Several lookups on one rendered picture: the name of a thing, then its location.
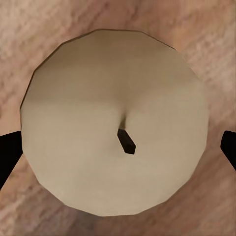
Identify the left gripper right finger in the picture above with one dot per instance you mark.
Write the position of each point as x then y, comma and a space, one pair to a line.
228, 146

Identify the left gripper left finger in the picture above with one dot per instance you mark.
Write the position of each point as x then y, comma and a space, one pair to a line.
10, 154

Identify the pillar candle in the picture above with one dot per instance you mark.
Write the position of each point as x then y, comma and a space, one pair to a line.
114, 122

